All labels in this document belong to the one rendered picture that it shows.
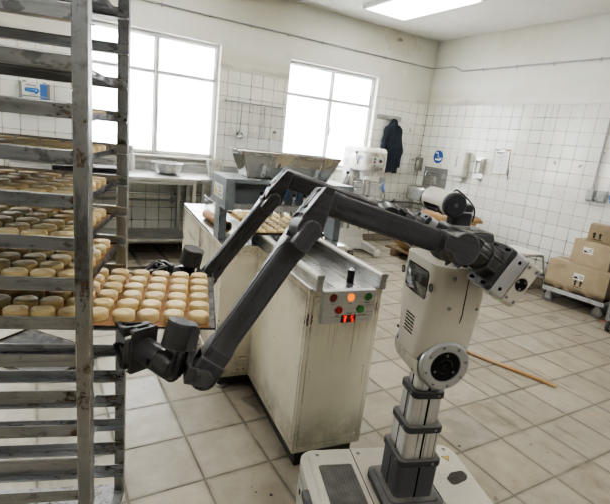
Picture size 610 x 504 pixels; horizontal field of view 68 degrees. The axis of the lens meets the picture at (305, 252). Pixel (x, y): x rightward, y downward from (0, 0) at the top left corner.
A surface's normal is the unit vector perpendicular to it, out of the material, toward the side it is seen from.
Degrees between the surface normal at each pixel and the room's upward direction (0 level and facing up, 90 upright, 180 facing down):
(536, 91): 90
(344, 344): 90
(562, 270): 89
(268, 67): 90
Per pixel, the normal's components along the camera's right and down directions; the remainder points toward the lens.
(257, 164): 0.31, 0.64
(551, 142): -0.87, 0.03
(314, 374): 0.39, 0.26
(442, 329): 0.18, 0.44
